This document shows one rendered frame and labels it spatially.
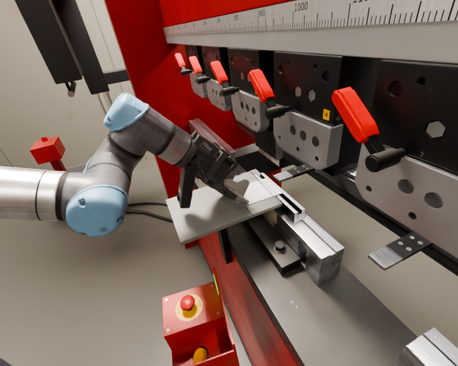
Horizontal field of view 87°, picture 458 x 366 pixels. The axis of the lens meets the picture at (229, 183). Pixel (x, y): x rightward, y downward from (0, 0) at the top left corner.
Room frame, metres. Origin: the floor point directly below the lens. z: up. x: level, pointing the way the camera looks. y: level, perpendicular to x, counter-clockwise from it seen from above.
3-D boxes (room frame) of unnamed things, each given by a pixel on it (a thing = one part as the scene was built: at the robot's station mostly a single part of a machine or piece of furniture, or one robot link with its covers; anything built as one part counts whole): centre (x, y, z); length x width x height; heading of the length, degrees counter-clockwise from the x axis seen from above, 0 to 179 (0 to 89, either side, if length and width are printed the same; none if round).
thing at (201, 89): (0.96, 0.03, 1.26); 0.15 x 0.09 x 0.17; 19
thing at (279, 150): (0.56, -0.11, 1.13); 0.10 x 0.02 x 0.10; 19
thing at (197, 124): (1.08, 0.06, 0.92); 0.50 x 0.06 x 0.10; 19
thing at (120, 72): (1.70, 0.56, 1.18); 0.40 x 0.24 x 0.07; 19
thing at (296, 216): (0.52, -0.12, 0.99); 0.20 x 0.03 x 0.03; 19
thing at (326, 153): (0.39, -0.17, 1.26); 0.15 x 0.09 x 0.17; 19
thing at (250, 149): (1.10, -0.33, 0.81); 0.64 x 0.08 x 0.14; 109
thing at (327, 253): (0.50, -0.13, 0.92); 0.39 x 0.06 x 0.10; 19
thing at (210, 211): (0.51, 0.03, 1.00); 0.26 x 0.18 x 0.01; 109
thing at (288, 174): (0.61, -0.26, 1.01); 0.26 x 0.12 x 0.05; 109
